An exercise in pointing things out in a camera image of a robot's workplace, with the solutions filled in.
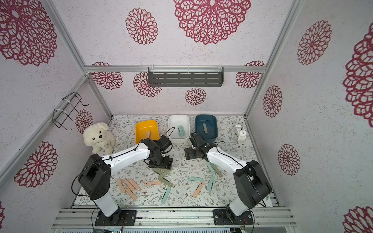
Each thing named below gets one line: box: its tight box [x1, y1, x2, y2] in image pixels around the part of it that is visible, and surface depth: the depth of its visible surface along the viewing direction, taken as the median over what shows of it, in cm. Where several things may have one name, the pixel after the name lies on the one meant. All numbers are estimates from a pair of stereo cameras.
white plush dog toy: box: [83, 121, 116, 156], surface depth 90 cm
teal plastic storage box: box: [194, 114, 219, 144], surface depth 115 cm
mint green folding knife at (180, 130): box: [177, 125, 186, 138], surface depth 111 cm
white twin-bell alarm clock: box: [231, 123, 247, 142], surface depth 100 cm
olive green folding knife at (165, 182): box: [158, 177, 174, 188], surface depth 87 cm
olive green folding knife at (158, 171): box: [151, 167, 167, 175], surface depth 91 cm
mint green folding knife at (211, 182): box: [207, 174, 215, 192], surface depth 87 cm
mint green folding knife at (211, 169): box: [205, 161, 217, 176], surface depth 92 cm
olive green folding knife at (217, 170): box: [210, 164, 224, 178], surface depth 92 cm
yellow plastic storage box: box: [135, 119, 160, 145], surface depth 111 cm
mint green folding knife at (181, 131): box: [178, 125, 186, 137], surface depth 111 cm
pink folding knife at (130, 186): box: [122, 178, 135, 191], surface depth 85 cm
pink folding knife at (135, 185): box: [128, 178, 141, 192], surface depth 86 cm
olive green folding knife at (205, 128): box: [203, 122, 208, 134], surface depth 113 cm
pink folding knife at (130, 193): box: [124, 186, 138, 200], surface depth 83 cm
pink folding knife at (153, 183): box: [145, 181, 162, 186], surface depth 87 cm
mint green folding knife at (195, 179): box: [187, 177, 204, 183], surface depth 89 cm
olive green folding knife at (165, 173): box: [158, 168, 174, 179], surface depth 91 cm
